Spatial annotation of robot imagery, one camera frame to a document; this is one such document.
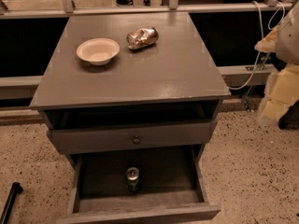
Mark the metal railing frame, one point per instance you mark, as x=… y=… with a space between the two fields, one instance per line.
x=176 y=67

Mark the closed grey top drawer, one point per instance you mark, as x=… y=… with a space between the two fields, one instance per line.
x=99 y=139

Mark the grey wooden drawer cabinet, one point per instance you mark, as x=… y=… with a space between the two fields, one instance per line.
x=114 y=115

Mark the open grey middle drawer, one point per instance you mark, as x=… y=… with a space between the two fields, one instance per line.
x=171 y=190

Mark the person's black shoes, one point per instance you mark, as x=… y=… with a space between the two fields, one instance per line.
x=125 y=3

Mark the black bar on floor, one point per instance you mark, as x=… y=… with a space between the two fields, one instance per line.
x=14 y=191

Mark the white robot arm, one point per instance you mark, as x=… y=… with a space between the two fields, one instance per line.
x=282 y=87

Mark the round drawer knob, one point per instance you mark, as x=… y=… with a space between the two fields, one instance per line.
x=136 y=140

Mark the white paper bowl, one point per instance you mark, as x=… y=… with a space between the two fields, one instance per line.
x=98 y=51

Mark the green soda can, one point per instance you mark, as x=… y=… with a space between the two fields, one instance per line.
x=133 y=179

